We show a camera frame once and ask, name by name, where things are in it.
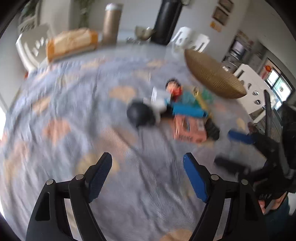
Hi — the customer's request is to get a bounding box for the person's right hand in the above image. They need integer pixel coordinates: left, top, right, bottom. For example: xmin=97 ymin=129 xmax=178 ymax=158
xmin=258 ymin=192 xmax=287 ymax=215

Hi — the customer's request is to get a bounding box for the white chair near right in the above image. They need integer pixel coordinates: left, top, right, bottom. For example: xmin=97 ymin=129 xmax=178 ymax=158
xmin=234 ymin=64 xmax=276 ymax=114

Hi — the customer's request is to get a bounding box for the white chair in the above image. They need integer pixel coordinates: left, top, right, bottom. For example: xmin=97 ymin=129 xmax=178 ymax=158
xmin=16 ymin=24 xmax=53 ymax=73
xmin=234 ymin=64 xmax=276 ymax=114
xmin=170 ymin=27 xmax=210 ymax=53

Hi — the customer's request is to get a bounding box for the green crystal toy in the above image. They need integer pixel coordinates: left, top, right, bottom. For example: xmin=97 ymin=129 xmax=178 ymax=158
xmin=197 ymin=89 xmax=214 ymax=105

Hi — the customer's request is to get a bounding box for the brown ribbed glass bowl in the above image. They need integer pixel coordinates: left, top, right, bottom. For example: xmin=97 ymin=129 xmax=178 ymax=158
xmin=184 ymin=49 xmax=247 ymax=99

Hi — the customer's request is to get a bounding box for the red boy figurine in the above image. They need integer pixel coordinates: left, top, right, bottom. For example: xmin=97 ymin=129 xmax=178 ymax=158
xmin=166 ymin=78 xmax=183 ymax=102

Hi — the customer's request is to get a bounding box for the floral grey tablecloth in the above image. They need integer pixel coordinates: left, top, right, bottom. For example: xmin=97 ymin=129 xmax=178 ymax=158
xmin=0 ymin=44 xmax=266 ymax=241

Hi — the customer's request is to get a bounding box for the black round toy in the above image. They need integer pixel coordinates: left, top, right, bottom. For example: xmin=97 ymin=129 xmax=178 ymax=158
xmin=126 ymin=100 xmax=156 ymax=128

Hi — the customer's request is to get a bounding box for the white chair far right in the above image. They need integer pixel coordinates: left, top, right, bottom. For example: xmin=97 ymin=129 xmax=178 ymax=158
xmin=170 ymin=27 xmax=210 ymax=53

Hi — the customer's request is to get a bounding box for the framed picture lower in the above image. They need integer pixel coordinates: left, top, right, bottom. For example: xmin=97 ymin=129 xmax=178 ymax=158
xmin=212 ymin=6 xmax=229 ymax=26

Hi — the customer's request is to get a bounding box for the framed picture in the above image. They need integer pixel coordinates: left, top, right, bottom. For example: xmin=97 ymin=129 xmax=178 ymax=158
xmin=212 ymin=6 xmax=229 ymax=26
xmin=218 ymin=0 xmax=234 ymax=13

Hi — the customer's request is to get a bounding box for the framed picture upper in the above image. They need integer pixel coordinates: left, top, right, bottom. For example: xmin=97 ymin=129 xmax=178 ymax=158
xmin=218 ymin=0 xmax=234 ymax=13

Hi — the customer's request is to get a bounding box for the small glass cup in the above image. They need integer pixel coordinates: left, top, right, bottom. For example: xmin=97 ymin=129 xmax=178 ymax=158
xmin=135 ymin=26 xmax=155 ymax=41

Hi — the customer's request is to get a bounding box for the tall black thermos flask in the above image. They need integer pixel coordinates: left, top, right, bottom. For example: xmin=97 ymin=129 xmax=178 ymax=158
xmin=151 ymin=0 xmax=183 ymax=46

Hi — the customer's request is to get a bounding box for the white chair far left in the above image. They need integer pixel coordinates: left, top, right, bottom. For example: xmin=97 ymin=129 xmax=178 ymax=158
xmin=16 ymin=24 xmax=53 ymax=73

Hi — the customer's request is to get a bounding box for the orange tissue pack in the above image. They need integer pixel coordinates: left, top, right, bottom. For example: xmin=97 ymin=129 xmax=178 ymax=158
xmin=46 ymin=28 xmax=98 ymax=63

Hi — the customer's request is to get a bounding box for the gold thermos bottle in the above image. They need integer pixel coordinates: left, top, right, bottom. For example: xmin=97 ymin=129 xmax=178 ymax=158
xmin=102 ymin=3 xmax=123 ymax=45

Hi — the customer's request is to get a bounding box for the white carved shelf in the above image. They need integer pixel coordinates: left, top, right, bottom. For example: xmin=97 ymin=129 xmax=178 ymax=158
xmin=18 ymin=1 xmax=41 ymax=35

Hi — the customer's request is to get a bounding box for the flower vase with plant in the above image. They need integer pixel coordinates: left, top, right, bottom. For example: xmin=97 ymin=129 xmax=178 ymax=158
xmin=76 ymin=0 xmax=95 ymax=28

